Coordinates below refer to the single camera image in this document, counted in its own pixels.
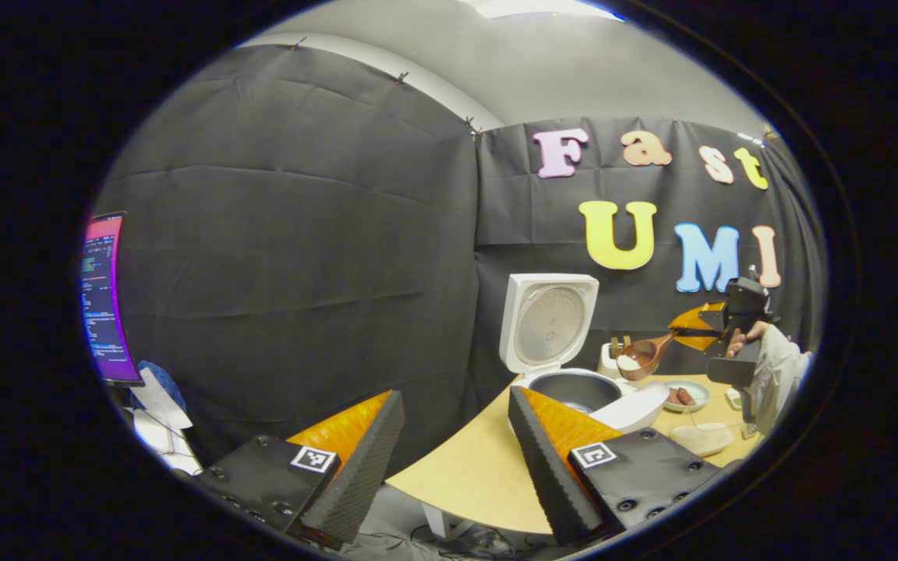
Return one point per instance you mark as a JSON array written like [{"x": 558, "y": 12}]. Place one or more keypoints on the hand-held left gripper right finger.
[{"x": 550, "y": 475}]

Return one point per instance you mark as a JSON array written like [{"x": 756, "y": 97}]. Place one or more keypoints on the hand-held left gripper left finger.
[{"x": 359, "y": 483}]

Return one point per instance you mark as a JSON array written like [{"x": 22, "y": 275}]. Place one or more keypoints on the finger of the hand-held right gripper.
[
  {"x": 698, "y": 318},
  {"x": 700, "y": 343}
]

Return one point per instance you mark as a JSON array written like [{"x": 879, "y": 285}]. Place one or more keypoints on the brown wooden spoon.
[{"x": 644, "y": 354}]

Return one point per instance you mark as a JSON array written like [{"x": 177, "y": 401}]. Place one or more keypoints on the small white rice portion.
[{"x": 628, "y": 362}]

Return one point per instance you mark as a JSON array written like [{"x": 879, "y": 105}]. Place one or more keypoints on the white rice cooker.
[{"x": 550, "y": 327}]

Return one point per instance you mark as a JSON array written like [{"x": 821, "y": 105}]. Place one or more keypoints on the red meat slice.
[
  {"x": 673, "y": 397},
  {"x": 687, "y": 396}
]

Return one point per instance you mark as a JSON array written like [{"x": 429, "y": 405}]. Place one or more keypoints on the pale green plate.
[{"x": 687, "y": 396}]

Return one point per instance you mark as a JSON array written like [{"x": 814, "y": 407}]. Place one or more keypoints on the white divided snack tray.
[{"x": 733, "y": 397}]

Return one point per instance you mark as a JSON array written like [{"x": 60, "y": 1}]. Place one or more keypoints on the white table leg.
[{"x": 445, "y": 523}]

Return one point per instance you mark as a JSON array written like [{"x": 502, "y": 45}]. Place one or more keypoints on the white toaster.
[{"x": 606, "y": 365}]

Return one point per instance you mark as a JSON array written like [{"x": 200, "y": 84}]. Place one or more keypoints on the white sheet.
[{"x": 168, "y": 436}]

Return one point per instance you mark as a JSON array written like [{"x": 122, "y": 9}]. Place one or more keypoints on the blue cloth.
[{"x": 164, "y": 382}]

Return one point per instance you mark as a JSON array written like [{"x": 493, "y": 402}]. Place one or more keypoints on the black backdrop cloth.
[{"x": 301, "y": 234}]

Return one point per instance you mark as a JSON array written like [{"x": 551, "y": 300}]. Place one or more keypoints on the computer monitor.
[{"x": 106, "y": 304}]

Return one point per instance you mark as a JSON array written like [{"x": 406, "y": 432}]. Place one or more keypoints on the large ceiling light panel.
[{"x": 542, "y": 8}]

